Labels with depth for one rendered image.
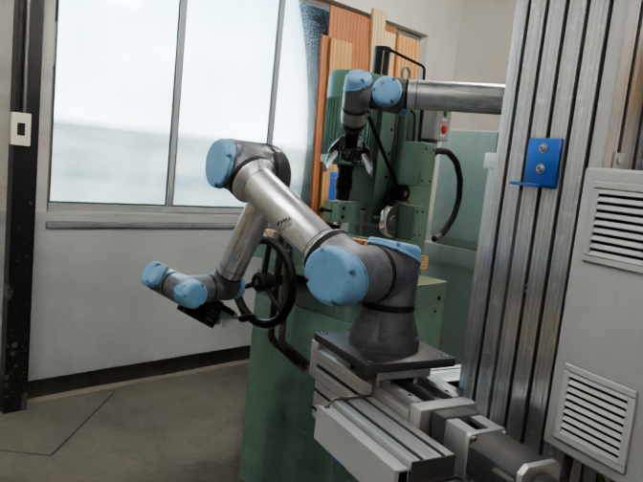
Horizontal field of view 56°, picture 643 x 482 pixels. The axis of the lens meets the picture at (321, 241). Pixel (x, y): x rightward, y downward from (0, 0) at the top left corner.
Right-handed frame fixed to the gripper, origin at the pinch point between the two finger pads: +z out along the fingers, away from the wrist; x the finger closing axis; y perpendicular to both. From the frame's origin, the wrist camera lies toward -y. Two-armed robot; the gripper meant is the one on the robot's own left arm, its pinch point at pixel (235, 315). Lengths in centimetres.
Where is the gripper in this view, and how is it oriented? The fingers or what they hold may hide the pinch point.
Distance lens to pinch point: 191.6
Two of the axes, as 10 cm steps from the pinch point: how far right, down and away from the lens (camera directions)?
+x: 7.1, 2.2, -6.7
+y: -4.7, 8.6, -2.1
